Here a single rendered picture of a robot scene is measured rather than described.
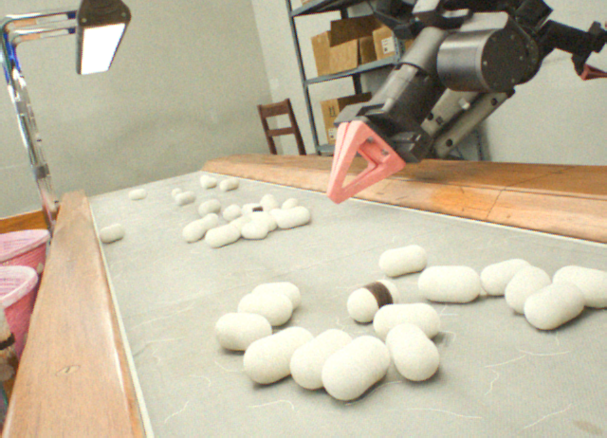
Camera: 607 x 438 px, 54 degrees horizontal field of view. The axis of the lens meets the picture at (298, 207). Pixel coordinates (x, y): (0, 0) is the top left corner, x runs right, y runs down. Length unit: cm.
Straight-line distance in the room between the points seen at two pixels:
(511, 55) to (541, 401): 39
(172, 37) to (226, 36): 48
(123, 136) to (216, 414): 495
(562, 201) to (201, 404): 30
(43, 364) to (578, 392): 25
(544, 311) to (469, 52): 32
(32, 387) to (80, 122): 487
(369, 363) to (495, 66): 37
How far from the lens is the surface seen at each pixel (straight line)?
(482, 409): 26
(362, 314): 34
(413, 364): 27
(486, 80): 57
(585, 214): 46
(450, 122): 108
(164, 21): 540
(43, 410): 29
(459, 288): 35
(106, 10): 98
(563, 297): 31
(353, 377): 26
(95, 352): 34
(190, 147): 532
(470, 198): 56
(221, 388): 31
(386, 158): 60
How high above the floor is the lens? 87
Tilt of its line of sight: 10 degrees down
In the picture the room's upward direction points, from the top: 12 degrees counter-clockwise
